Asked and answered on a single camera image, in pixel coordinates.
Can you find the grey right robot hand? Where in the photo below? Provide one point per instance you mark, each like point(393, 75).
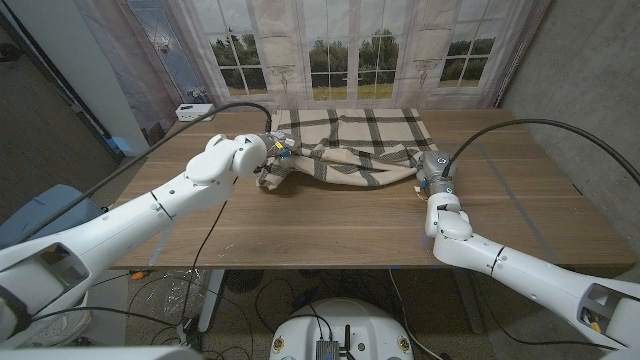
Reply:
point(437, 167)

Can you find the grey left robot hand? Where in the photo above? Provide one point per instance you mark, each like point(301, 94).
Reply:
point(280, 145)

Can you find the cream black plaid scarf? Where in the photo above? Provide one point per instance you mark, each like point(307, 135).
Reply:
point(350, 145)

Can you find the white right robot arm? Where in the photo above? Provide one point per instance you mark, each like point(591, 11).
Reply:
point(525, 275)

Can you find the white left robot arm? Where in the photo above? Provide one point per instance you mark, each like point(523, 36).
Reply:
point(150, 215)

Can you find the white power strip box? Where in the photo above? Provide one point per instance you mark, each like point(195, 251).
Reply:
point(192, 114)

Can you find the printed window backdrop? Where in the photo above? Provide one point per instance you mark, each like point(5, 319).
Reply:
point(350, 30)

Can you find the round black floor fan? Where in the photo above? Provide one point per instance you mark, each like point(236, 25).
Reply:
point(243, 281)

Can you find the grey table leg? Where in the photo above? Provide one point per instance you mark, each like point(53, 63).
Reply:
point(472, 310)

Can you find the white table leg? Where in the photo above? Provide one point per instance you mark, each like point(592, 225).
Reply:
point(211, 300)

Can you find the white robot torso base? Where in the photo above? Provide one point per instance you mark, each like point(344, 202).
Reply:
point(370, 325)

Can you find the clear crumpled plastic sheet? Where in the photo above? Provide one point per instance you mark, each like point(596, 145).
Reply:
point(175, 295)

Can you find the small orange floor object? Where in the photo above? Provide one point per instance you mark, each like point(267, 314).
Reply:
point(140, 275)

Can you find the small grey electronics box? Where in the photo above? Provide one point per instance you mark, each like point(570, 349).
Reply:
point(327, 351)

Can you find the white grey sneaker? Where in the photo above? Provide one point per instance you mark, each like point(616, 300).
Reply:
point(65, 327)

